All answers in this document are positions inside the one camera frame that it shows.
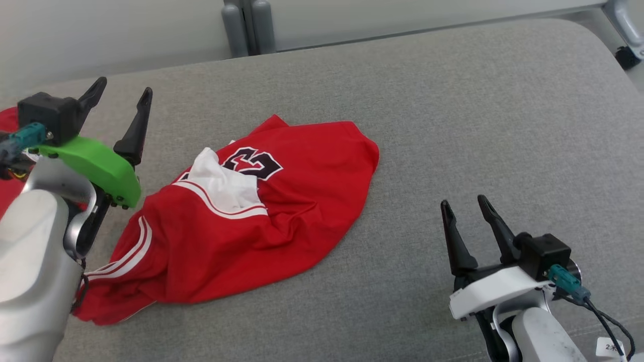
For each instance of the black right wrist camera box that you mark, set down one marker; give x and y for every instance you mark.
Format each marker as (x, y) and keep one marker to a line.
(546, 254)

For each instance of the grey double partition post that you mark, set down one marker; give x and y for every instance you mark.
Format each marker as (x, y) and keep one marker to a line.
(234, 30)

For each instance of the red Bulls 23 jersey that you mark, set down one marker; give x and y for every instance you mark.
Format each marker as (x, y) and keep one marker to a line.
(282, 211)

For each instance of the red shorts with white stripe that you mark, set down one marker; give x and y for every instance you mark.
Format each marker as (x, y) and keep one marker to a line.
(6, 118)

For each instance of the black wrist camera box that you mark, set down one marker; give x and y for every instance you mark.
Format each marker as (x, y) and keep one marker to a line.
(50, 113)
(546, 254)

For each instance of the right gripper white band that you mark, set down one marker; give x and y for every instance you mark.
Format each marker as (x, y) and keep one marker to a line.
(493, 294)

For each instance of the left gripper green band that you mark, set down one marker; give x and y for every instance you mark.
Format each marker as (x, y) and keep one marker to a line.
(100, 166)

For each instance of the black caster wheel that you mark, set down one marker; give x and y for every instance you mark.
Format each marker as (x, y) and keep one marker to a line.
(627, 58)

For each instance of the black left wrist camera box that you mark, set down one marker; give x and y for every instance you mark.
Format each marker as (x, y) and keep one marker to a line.
(50, 113)

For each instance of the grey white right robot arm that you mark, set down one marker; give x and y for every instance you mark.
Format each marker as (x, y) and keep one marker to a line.
(543, 337)

